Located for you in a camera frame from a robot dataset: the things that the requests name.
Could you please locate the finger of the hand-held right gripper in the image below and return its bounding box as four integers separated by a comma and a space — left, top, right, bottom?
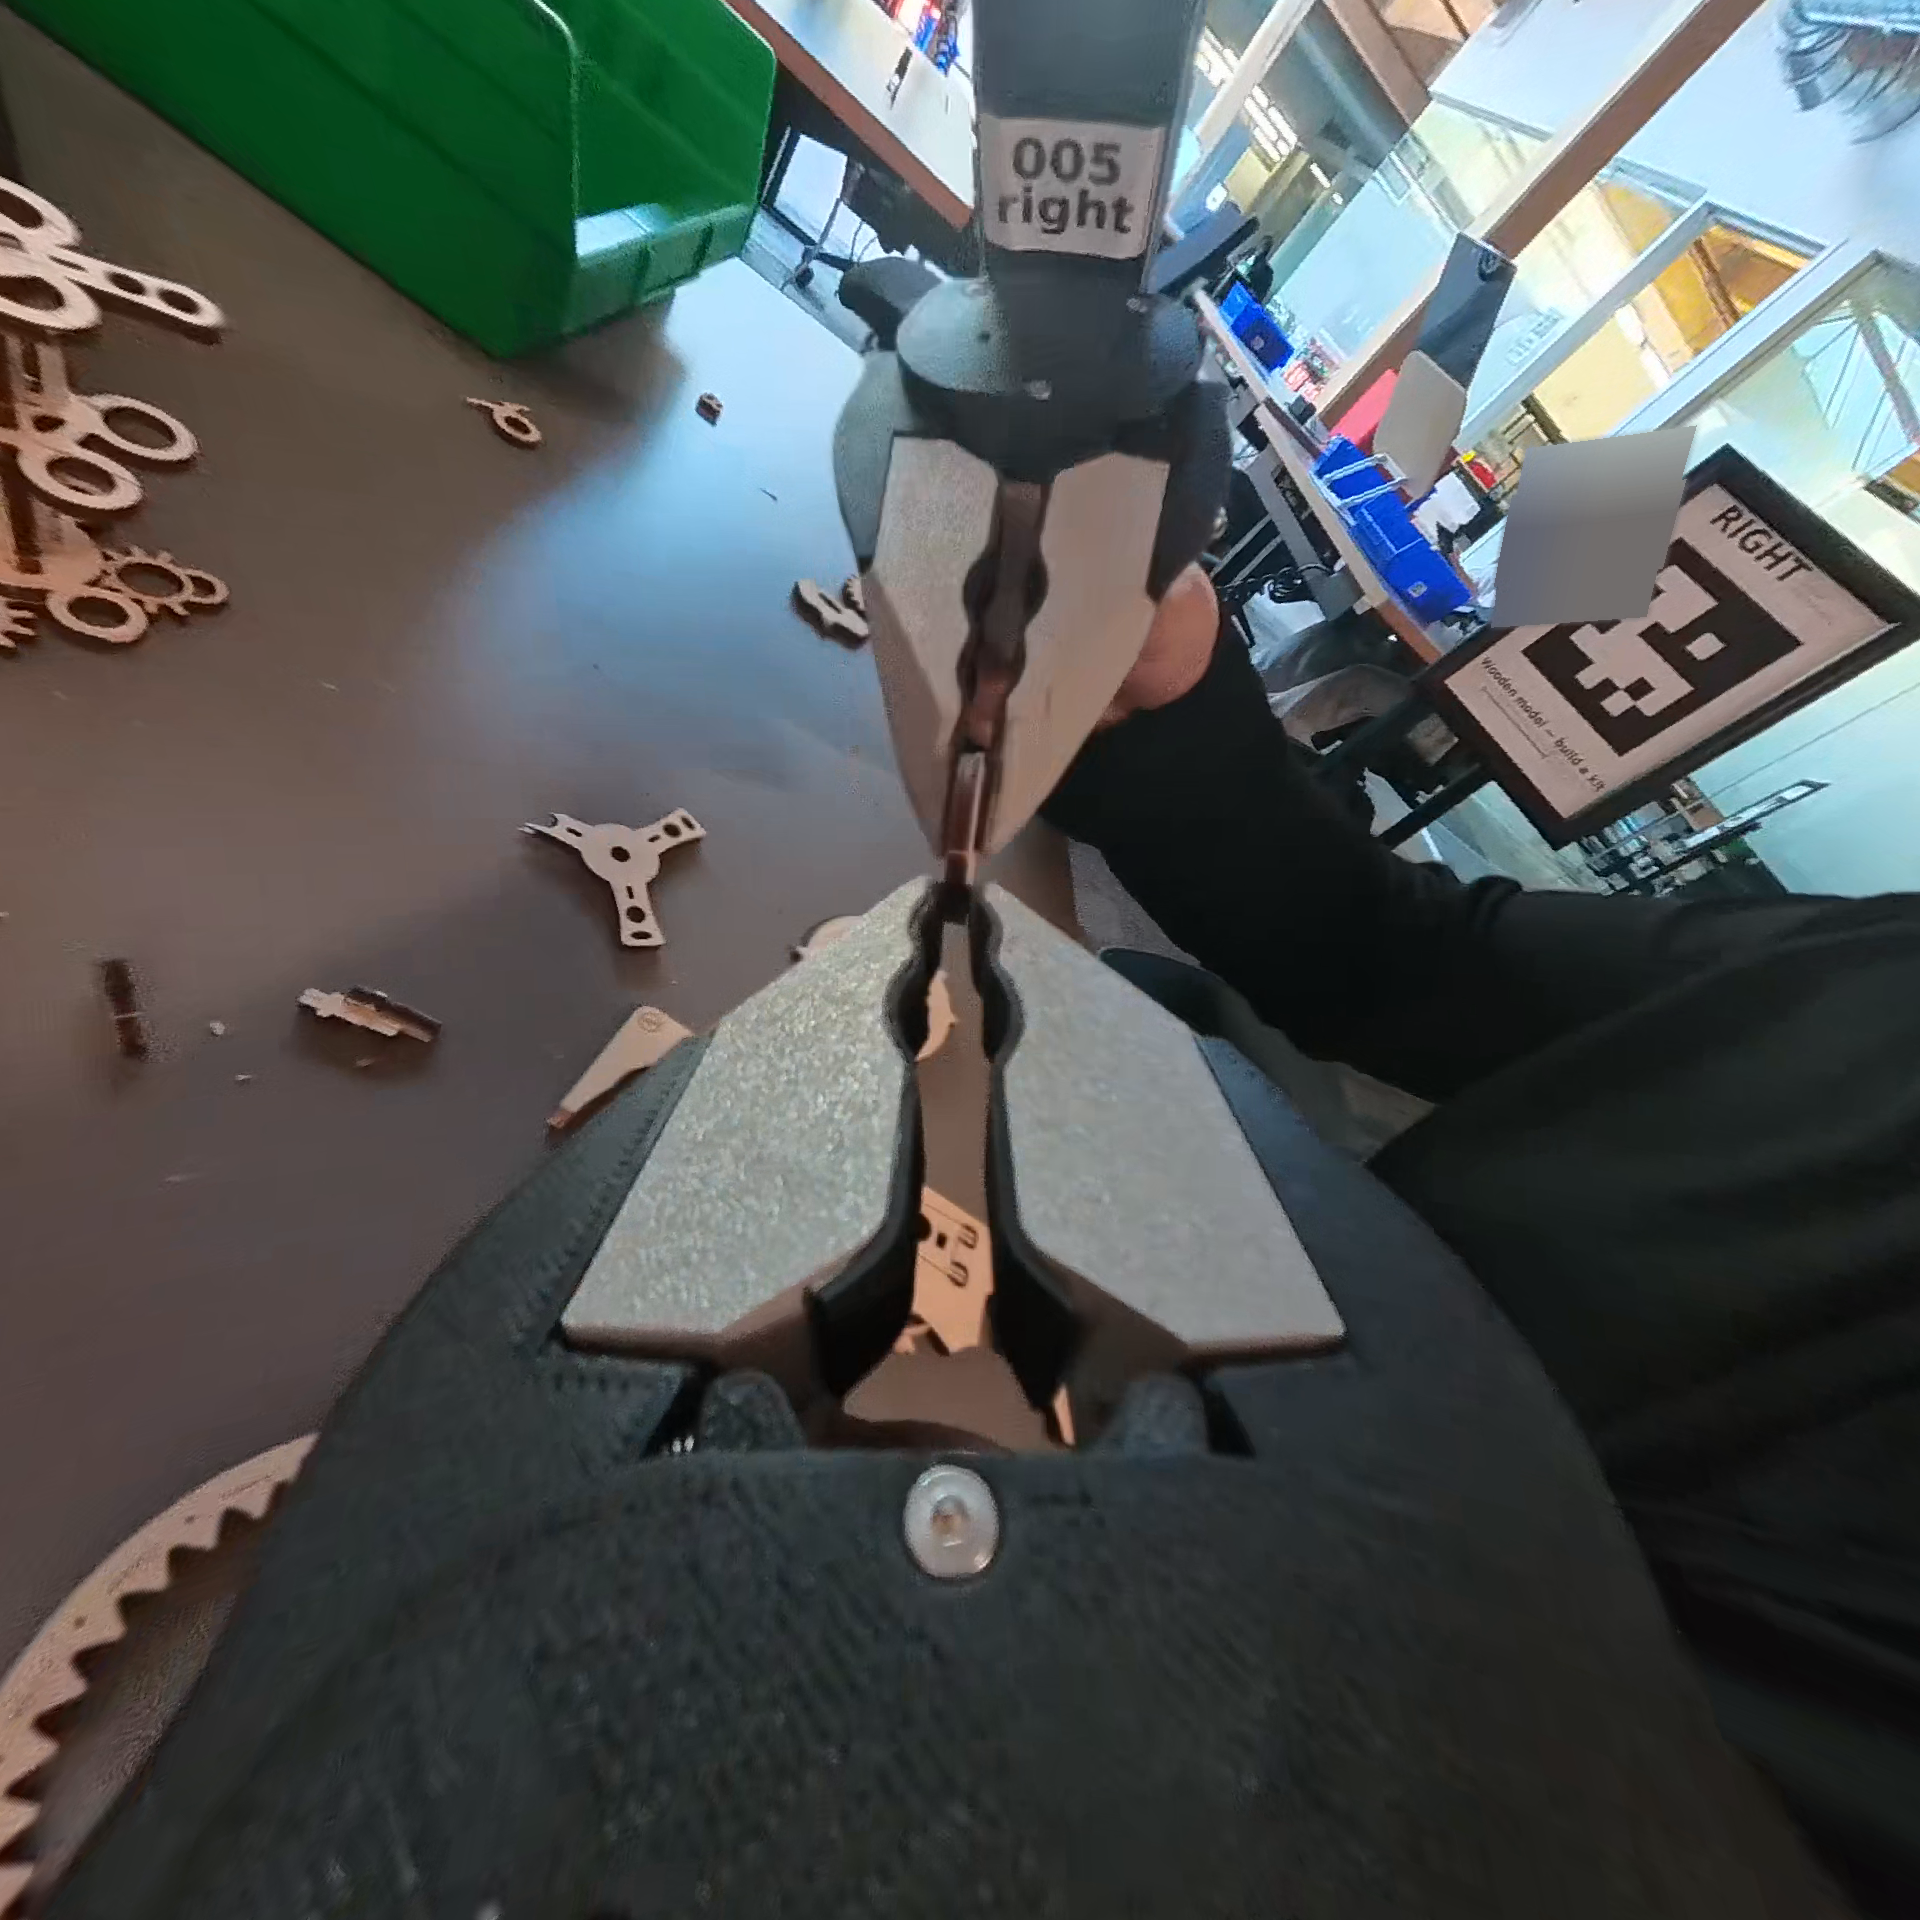
865, 433, 1037, 860
974, 454, 1175, 854

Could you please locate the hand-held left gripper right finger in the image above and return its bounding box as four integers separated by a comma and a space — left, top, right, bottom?
967, 882, 1347, 1449

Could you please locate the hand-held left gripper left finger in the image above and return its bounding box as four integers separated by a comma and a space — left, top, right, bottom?
559, 877, 944, 1400

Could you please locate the small wooden model part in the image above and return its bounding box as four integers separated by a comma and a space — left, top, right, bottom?
937, 746, 995, 901

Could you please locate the person's right forearm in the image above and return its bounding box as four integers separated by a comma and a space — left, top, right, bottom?
1035, 622, 1920, 1111

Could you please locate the wooden ringed model part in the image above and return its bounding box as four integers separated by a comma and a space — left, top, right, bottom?
41, 546, 230, 648
0, 178, 230, 340
0, 393, 200, 523

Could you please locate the person's right hand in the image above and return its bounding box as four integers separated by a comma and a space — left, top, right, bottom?
1099, 567, 1224, 737

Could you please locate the wedge-shaped wooden part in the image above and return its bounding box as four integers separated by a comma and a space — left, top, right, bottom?
544, 1005, 699, 1136

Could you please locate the black office chair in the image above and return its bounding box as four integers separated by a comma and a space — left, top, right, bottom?
837, 255, 939, 350

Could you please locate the wooden plate with square holes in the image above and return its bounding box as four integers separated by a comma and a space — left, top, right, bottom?
897, 1181, 995, 1359

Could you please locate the three-armed wooden part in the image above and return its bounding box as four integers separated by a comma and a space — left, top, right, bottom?
519, 807, 708, 951

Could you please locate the small notched wooden part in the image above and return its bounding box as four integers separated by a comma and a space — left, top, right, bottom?
296, 985, 443, 1047

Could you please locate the person's dark clothing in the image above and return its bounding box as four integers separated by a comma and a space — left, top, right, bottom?
1371, 892, 1920, 1920

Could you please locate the framed marker sign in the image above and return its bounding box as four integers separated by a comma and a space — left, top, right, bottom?
1420, 444, 1920, 850

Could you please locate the green plastic storage bin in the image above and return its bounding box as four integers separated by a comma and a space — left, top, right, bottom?
11, 0, 776, 363

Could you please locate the wooden ring gear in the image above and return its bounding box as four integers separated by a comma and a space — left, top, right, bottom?
0, 1432, 319, 1895

